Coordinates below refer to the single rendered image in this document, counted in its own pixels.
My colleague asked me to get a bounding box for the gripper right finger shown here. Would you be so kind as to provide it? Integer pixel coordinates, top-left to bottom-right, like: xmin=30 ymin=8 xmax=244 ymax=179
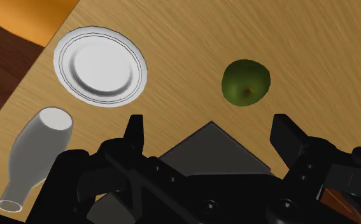
xmin=269 ymin=113 xmax=361 ymax=224

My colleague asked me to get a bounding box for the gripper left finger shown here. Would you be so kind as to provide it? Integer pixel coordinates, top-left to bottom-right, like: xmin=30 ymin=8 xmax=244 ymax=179
xmin=25 ymin=114 xmax=199 ymax=224

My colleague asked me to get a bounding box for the white round plate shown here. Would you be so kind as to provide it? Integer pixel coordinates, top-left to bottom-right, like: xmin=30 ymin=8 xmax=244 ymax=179
xmin=53 ymin=25 xmax=148 ymax=108

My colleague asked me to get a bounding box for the white vase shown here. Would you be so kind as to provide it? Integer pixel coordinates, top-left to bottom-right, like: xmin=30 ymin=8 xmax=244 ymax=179
xmin=0 ymin=106 xmax=74 ymax=213

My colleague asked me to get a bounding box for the green apple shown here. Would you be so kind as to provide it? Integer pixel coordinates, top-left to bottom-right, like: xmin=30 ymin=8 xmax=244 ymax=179
xmin=221 ymin=59 xmax=272 ymax=107

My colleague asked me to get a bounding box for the dark grey flat book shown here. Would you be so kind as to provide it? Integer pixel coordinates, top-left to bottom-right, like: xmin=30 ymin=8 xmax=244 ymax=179
xmin=86 ymin=120 xmax=273 ymax=224

